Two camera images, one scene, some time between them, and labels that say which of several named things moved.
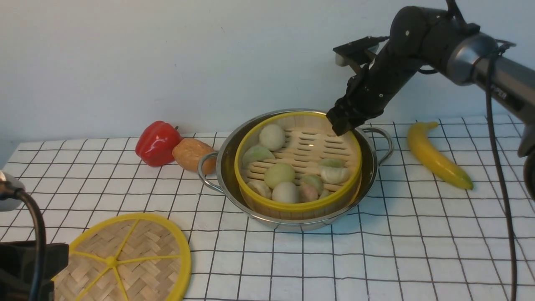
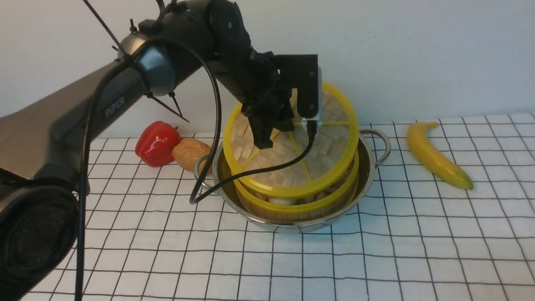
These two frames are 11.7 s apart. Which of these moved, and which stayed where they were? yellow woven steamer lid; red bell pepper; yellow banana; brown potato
Moved: yellow woven steamer lid
Stayed: yellow banana; red bell pepper; brown potato
